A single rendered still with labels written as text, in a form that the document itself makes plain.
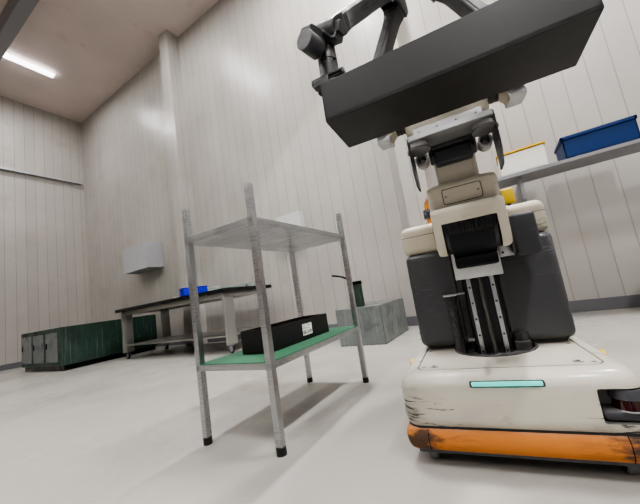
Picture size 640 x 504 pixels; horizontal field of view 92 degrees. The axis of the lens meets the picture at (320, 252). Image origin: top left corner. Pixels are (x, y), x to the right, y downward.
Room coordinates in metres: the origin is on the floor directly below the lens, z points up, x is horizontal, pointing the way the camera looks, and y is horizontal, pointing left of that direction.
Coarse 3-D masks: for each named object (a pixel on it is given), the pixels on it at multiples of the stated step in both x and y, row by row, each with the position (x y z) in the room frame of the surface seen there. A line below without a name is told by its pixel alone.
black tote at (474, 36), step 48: (528, 0) 0.56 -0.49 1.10; (576, 0) 0.53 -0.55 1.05; (432, 48) 0.63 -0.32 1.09; (480, 48) 0.60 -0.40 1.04; (528, 48) 0.59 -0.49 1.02; (576, 48) 0.61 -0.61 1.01; (336, 96) 0.73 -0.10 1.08; (384, 96) 0.68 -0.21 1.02; (432, 96) 0.70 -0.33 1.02; (480, 96) 0.73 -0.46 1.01
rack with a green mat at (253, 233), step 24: (336, 216) 2.03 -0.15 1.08; (192, 240) 1.44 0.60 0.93; (216, 240) 1.48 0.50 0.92; (240, 240) 1.57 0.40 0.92; (264, 240) 1.67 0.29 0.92; (288, 240) 1.77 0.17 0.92; (312, 240) 1.89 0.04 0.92; (336, 240) 2.03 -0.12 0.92; (192, 264) 1.47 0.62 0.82; (192, 288) 1.46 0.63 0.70; (264, 288) 1.27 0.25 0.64; (192, 312) 1.47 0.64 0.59; (264, 312) 1.26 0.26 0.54; (264, 336) 1.26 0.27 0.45; (336, 336) 1.75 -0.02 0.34; (360, 336) 2.02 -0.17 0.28; (216, 360) 1.51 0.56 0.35; (240, 360) 1.40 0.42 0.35; (264, 360) 1.31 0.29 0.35; (288, 360) 1.35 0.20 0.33; (360, 360) 2.02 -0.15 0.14
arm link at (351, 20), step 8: (360, 0) 0.85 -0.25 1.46; (368, 0) 0.87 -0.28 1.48; (376, 0) 0.90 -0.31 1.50; (384, 0) 0.92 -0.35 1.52; (344, 8) 0.83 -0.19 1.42; (352, 8) 0.83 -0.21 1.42; (360, 8) 0.85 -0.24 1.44; (368, 8) 0.88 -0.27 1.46; (376, 8) 0.91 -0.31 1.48; (336, 16) 0.78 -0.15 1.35; (344, 16) 0.81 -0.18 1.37; (352, 16) 0.84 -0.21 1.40; (360, 16) 0.86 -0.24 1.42; (320, 24) 0.80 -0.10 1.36; (328, 24) 0.79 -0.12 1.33; (352, 24) 0.84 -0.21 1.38; (328, 32) 0.80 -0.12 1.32
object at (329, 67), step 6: (330, 60) 0.81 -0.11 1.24; (336, 60) 0.82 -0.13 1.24; (324, 66) 0.81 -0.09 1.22; (330, 66) 0.80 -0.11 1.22; (336, 66) 0.81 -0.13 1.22; (324, 72) 0.81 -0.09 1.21; (330, 72) 0.80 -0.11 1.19; (336, 72) 0.80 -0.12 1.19; (342, 72) 0.79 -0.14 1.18; (318, 78) 0.81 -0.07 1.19; (312, 84) 0.82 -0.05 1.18
